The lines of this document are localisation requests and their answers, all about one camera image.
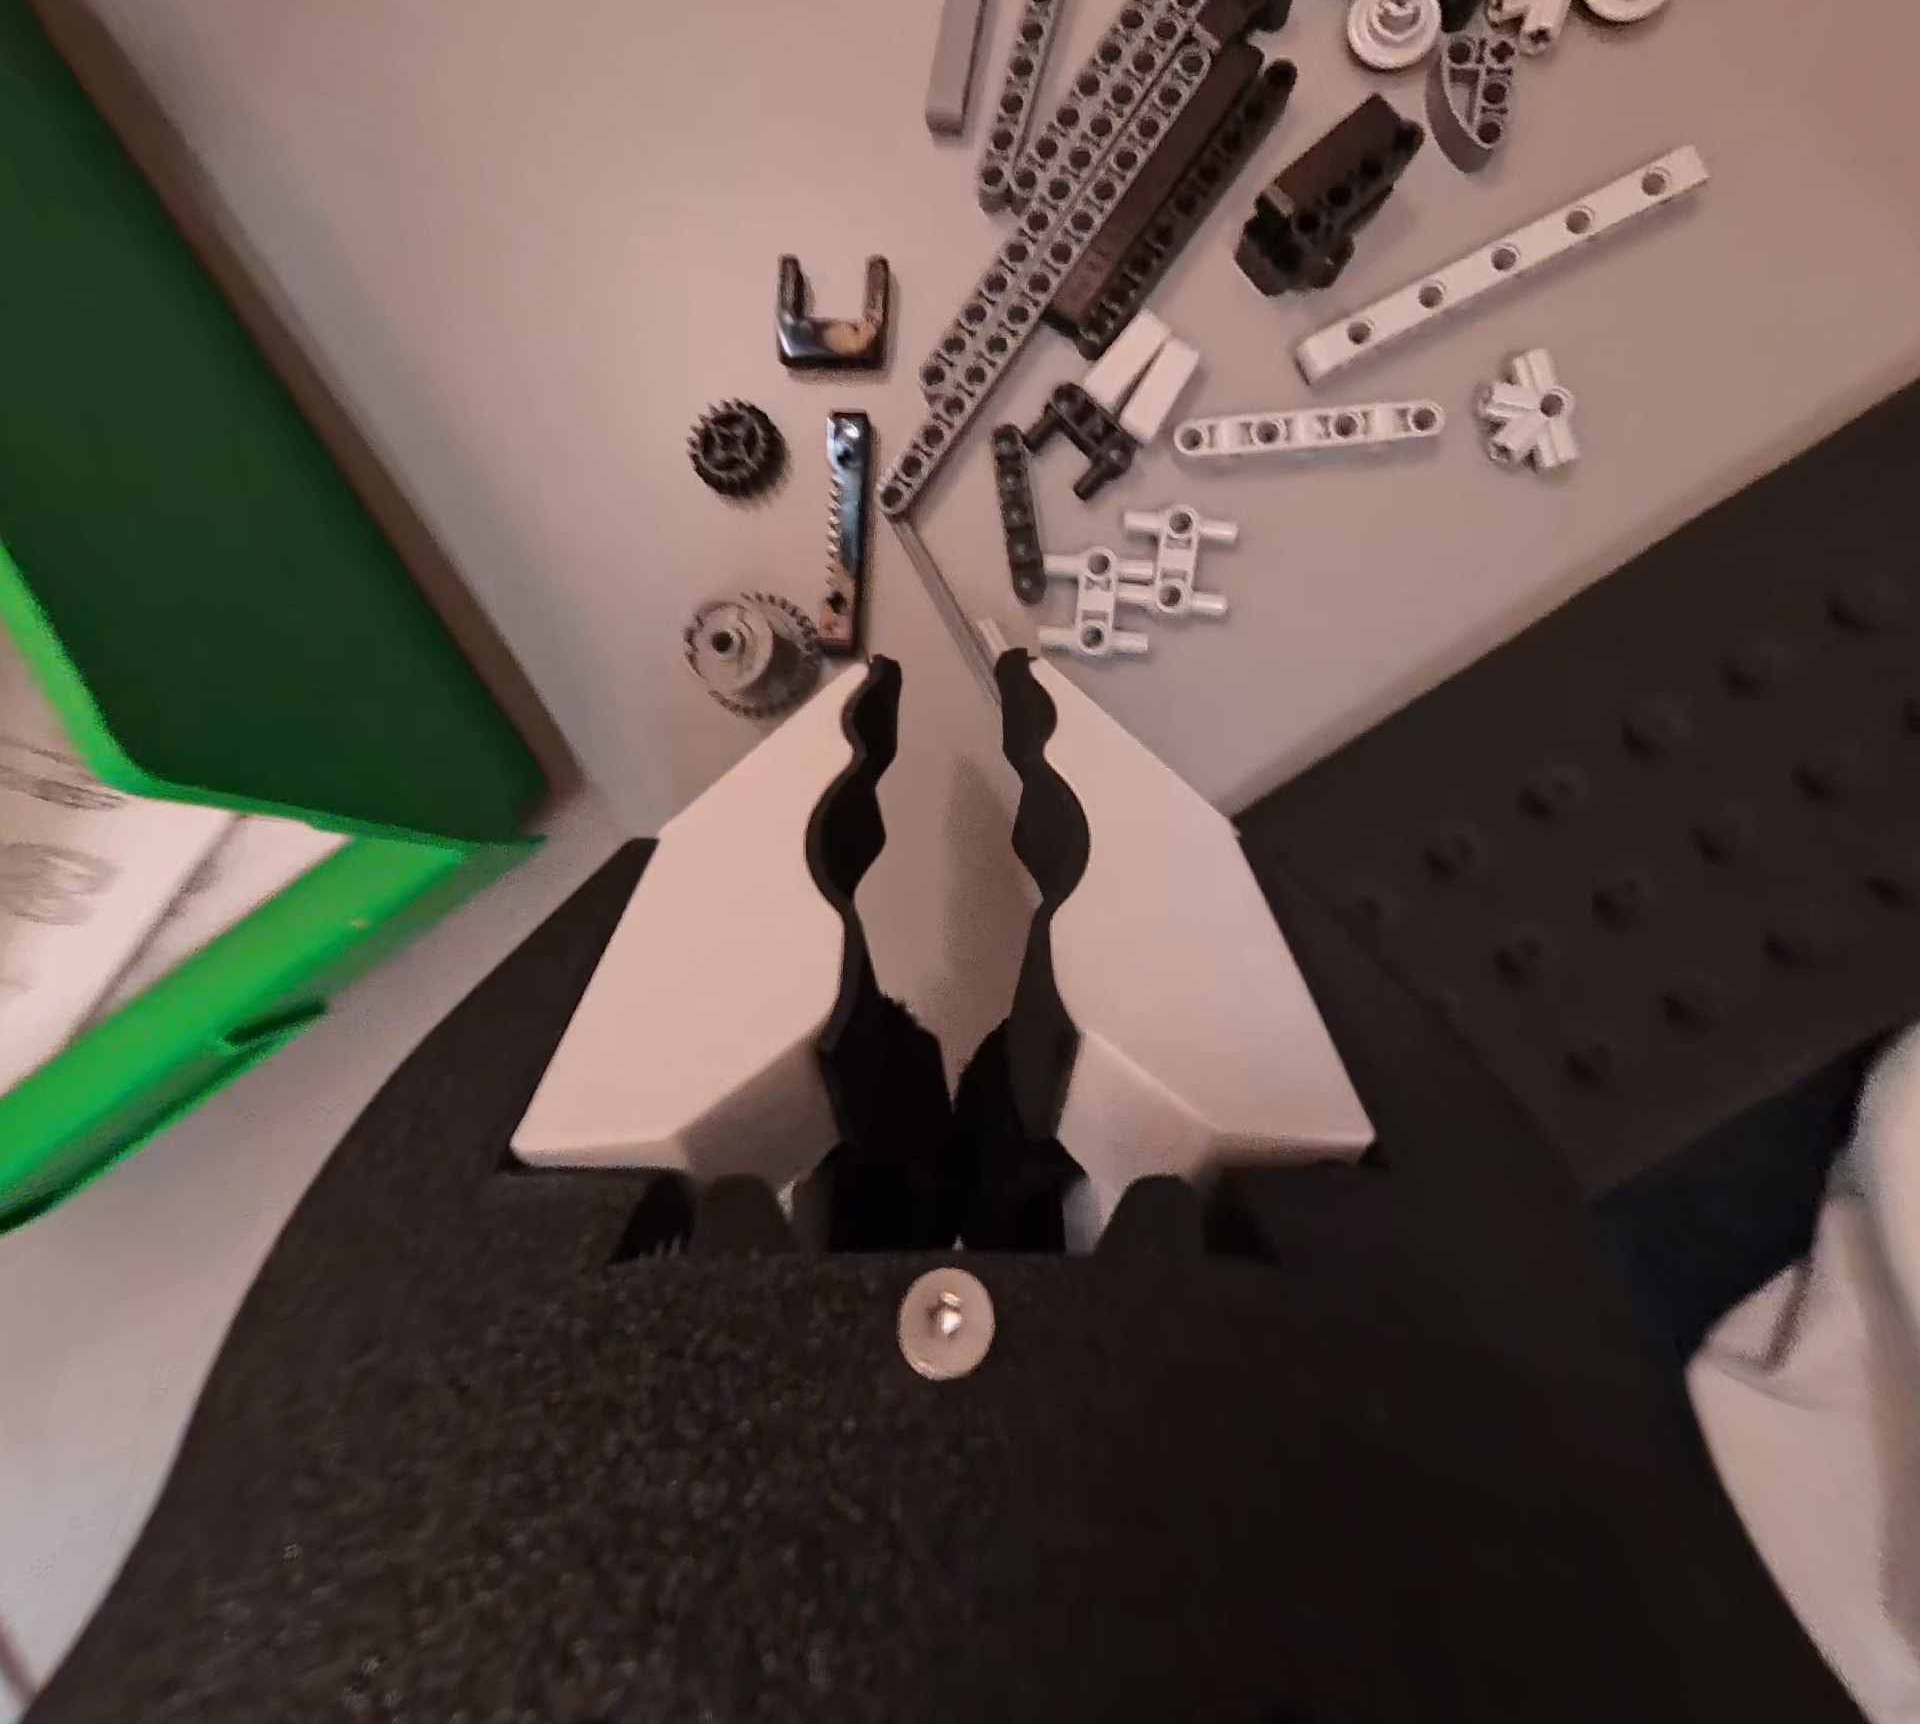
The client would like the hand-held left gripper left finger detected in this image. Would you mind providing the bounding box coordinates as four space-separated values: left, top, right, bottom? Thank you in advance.
510 654 956 1255

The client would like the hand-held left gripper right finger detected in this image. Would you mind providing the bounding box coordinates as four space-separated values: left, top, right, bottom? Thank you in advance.
956 648 1378 1255

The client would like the long dark grey toy axle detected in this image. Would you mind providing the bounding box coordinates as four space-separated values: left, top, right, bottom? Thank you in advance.
883 508 1009 710

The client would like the pile of toy brick pieces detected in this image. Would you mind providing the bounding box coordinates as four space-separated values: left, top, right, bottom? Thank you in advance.
683 0 1716 724

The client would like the black perforated chair armrest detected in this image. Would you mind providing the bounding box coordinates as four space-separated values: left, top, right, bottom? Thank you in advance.
1236 380 1920 1209

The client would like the white paper sheet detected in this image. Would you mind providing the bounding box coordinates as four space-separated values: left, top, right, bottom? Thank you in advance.
0 659 354 1058

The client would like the green plastic bin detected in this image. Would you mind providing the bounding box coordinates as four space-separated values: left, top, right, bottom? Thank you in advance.
0 0 555 1234

